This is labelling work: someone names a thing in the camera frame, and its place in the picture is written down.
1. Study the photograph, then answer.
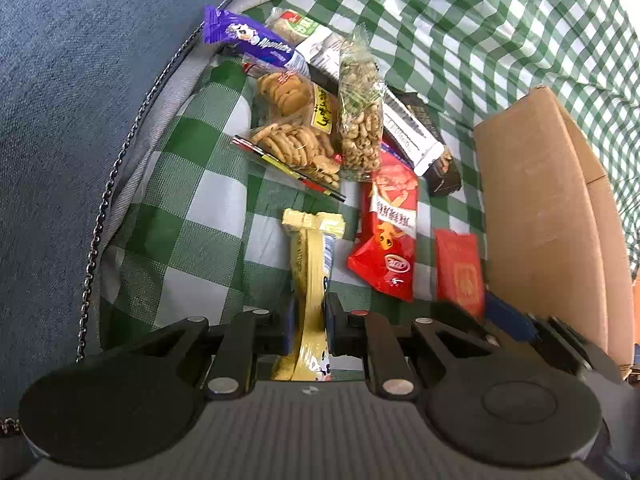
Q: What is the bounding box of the red snack bag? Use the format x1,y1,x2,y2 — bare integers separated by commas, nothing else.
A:
347,150,419,302

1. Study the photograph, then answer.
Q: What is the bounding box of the grey fabric bag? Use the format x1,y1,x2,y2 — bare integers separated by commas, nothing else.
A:
84,0,352,361

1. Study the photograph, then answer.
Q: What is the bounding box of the rice cracker pack green label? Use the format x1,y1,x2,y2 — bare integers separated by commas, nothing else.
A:
266,8,320,47

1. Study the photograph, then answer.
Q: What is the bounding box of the cardboard box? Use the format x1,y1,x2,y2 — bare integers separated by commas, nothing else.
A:
474,87,636,365

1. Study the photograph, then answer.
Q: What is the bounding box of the small red packet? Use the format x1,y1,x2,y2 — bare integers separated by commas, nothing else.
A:
435,229,485,320

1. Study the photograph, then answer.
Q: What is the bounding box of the clear bag of nuts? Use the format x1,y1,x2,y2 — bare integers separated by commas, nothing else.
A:
338,24,384,182

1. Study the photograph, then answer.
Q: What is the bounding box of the green checkered cloth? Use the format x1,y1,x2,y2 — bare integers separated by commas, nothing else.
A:
98,0,640,356

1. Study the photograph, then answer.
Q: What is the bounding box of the dark brown chocolate bar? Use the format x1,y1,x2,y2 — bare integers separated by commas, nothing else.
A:
392,89,462,197

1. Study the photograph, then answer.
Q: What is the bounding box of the silver white snack wrapper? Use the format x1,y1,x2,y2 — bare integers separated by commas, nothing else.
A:
297,27,445,176

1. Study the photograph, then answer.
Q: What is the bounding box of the clear bag of cookies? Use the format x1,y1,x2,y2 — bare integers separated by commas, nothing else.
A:
232,70,346,203

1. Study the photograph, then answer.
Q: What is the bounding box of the yellow snack bar wrapper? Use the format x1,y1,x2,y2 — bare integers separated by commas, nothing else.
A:
271,208,345,382

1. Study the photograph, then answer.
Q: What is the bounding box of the purple snack bar wrapper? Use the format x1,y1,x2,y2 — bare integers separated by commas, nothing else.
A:
202,6,309,77

